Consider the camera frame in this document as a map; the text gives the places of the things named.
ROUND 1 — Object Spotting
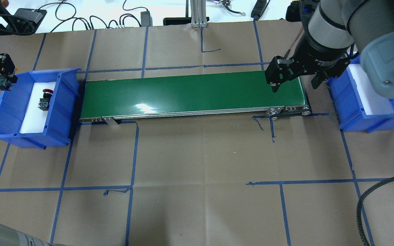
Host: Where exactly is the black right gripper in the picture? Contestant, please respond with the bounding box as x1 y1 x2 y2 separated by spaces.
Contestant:
265 38 352 93

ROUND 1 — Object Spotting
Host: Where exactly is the red push button switch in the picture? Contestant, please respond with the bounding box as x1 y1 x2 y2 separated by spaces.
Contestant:
38 88 54 111

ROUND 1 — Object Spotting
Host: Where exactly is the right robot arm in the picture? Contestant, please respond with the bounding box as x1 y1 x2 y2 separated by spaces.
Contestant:
265 0 394 99

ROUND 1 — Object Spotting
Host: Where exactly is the blue left plastic bin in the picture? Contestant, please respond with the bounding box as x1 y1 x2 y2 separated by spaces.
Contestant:
0 68 81 149

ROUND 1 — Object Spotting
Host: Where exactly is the blue plastic bin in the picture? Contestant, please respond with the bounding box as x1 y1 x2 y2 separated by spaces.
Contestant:
327 58 394 133
0 68 81 149

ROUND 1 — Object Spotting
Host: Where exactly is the green conveyor belt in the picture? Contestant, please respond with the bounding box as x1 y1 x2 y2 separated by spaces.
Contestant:
80 71 312 123

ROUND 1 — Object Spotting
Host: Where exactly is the blue right plastic bin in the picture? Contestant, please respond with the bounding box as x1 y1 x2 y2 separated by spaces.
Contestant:
327 58 394 133

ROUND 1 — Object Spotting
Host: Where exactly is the white foam pad left bin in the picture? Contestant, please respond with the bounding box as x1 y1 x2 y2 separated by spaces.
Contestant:
19 81 58 134

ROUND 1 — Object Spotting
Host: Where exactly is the white foam pad bin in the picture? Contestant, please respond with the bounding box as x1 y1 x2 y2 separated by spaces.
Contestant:
19 81 58 134
348 64 394 115

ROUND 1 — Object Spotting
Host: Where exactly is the white foam pad right bin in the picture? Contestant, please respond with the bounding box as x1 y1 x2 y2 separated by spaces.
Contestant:
348 64 394 115

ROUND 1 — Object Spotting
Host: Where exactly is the black power adapter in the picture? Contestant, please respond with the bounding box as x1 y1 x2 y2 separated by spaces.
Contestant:
140 11 153 27

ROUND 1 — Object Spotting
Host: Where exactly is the red black wire pair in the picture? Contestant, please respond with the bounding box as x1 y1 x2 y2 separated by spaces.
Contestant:
286 26 304 58

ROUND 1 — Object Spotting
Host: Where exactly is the aluminium frame post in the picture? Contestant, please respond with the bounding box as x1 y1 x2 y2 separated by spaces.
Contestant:
189 0 208 28

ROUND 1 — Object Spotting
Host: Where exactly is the black braided cable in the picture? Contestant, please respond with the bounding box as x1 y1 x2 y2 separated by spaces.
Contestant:
356 171 394 246

